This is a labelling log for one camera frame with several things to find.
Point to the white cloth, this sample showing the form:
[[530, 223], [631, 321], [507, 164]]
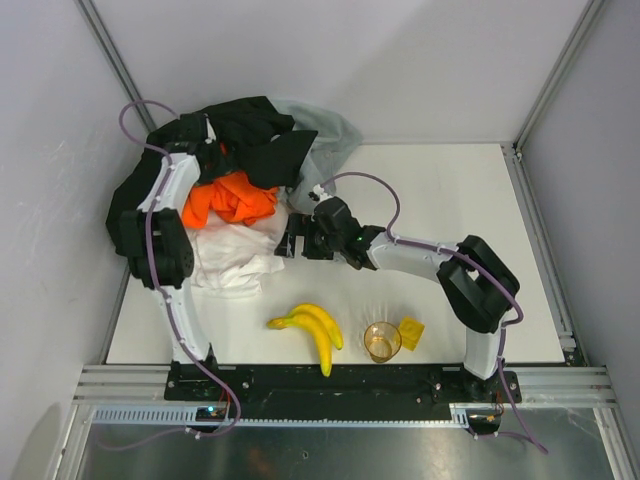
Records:
[[232, 260]]

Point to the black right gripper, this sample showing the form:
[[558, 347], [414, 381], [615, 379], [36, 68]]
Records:
[[301, 236]]

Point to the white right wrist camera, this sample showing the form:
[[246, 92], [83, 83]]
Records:
[[318, 194]]

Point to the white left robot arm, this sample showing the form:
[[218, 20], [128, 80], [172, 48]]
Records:
[[154, 239]]

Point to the left rear frame post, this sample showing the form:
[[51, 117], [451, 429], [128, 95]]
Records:
[[105, 42]]

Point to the frame post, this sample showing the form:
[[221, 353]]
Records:
[[569, 54], [105, 42]]

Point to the yellow cube block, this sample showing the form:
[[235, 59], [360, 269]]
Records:
[[411, 331]]

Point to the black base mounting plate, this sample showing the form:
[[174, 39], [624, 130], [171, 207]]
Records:
[[397, 393]]

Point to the clear amber plastic cup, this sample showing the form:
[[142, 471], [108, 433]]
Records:
[[382, 341]]

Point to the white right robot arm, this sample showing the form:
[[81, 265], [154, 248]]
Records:
[[480, 288]]

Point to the right side frame rail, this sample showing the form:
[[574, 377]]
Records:
[[568, 336]]

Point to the right rear frame post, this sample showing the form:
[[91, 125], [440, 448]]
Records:
[[569, 54]]

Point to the black cloth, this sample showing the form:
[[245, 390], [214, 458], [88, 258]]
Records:
[[248, 135]]

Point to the upper yellow banana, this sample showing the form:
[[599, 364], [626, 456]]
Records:
[[329, 323]]

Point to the grey cloth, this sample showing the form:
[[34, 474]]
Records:
[[336, 140]]

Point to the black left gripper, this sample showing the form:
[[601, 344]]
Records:
[[218, 163]]

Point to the orange cloth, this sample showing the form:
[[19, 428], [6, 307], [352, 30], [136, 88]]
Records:
[[232, 198]]

